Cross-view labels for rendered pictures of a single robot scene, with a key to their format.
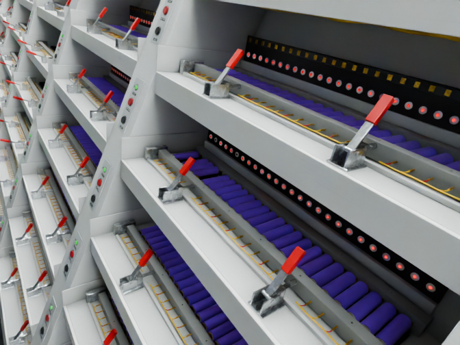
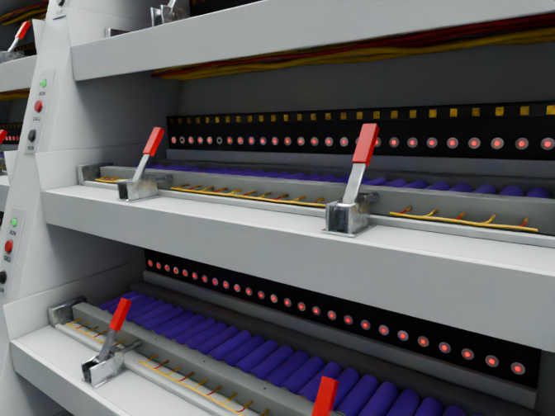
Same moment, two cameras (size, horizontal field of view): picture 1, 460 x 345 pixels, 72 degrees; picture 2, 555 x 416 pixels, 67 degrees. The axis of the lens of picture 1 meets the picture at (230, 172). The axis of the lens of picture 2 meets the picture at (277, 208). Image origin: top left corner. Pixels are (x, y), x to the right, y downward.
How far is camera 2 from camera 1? 0.24 m
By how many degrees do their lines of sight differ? 18
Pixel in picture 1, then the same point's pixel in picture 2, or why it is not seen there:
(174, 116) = (112, 119)
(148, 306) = (144, 390)
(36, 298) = not seen: outside the picture
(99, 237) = (26, 337)
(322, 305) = (430, 198)
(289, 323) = (396, 233)
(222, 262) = (256, 218)
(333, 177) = not seen: outside the picture
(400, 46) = not seen: outside the picture
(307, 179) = (344, 17)
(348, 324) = (479, 196)
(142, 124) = (65, 130)
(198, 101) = (149, 37)
